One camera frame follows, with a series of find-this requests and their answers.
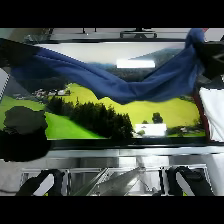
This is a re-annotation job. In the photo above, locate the dark green garment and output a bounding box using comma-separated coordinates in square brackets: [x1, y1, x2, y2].
[2, 105, 49, 135]

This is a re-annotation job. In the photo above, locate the red garment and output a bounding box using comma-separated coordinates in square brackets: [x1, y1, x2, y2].
[194, 90, 212, 142]

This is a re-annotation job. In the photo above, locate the white garment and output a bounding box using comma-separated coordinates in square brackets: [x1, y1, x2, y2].
[199, 86, 224, 143]

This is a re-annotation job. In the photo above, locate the silver frame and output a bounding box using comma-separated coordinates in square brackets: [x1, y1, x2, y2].
[0, 145, 224, 197]

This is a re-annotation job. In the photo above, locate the blue garment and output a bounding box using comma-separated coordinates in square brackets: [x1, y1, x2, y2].
[9, 28, 207, 106]

